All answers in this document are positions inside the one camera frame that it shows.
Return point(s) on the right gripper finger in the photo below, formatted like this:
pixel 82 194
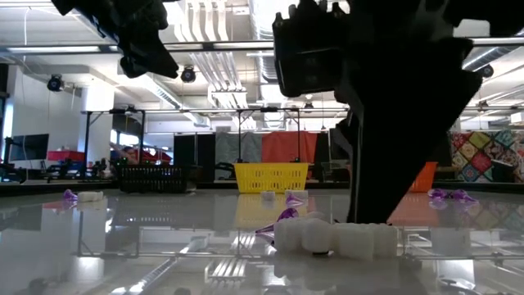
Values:
pixel 355 184
pixel 389 164

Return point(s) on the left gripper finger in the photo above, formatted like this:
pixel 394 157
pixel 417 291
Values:
pixel 132 65
pixel 157 57

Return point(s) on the small pieces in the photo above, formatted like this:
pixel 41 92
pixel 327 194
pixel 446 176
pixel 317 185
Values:
pixel 301 193

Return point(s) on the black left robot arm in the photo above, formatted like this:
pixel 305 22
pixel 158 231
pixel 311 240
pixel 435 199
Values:
pixel 82 8

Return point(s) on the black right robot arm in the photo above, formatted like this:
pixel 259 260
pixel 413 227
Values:
pixel 503 16

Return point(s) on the black ceiling spotlight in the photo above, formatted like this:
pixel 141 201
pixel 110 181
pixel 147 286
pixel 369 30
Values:
pixel 55 83
pixel 489 71
pixel 188 75

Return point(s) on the orange plastic basket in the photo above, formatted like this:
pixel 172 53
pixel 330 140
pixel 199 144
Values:
pixel 425 178

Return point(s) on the black overhead light bar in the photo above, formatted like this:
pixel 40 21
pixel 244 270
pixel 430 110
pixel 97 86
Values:
pixel 213 45

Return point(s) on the white ceiling pipes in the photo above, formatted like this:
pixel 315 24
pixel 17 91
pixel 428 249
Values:
pixel 213 24

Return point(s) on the orange hanging cloth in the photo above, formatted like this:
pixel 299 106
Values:
pixel 288 146

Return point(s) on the yellow plastic basket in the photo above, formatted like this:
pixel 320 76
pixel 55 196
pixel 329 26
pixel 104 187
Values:
pixel 271 177

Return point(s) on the person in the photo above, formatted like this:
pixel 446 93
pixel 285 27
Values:
pixel 129 153

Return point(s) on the colourful patchwork quilt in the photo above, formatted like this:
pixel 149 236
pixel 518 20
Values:
pixel 483 155

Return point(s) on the red cover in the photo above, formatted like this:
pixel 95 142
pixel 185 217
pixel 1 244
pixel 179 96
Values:
pixel 159 156
pixel 65 155

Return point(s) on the black partition panel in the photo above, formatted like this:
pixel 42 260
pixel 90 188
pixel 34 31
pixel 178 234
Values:
pixel 194 153

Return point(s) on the black office chair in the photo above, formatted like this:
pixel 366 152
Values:
pixel 502 172

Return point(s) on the black plastic basket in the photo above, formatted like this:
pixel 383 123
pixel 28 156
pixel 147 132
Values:
pixel 153 178

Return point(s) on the grey hanging cloth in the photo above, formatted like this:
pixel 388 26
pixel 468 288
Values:
pixel 239 146

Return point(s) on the black computer monitor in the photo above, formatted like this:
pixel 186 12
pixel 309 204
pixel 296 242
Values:
pixel 28 146

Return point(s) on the black metal rig frame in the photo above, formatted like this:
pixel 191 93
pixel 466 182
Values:
pixel 87 143

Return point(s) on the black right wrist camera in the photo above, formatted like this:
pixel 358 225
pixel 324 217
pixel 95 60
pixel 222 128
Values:
pixel 307 61

